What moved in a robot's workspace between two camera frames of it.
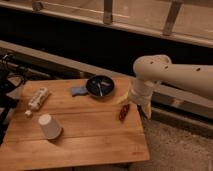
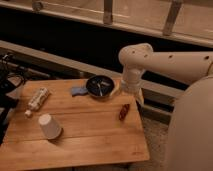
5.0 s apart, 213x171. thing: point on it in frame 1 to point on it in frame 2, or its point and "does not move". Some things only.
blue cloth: (79, 90) does not move
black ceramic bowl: (100, 86) does not move
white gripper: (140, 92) to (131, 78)
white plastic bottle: (36, 101) does not move
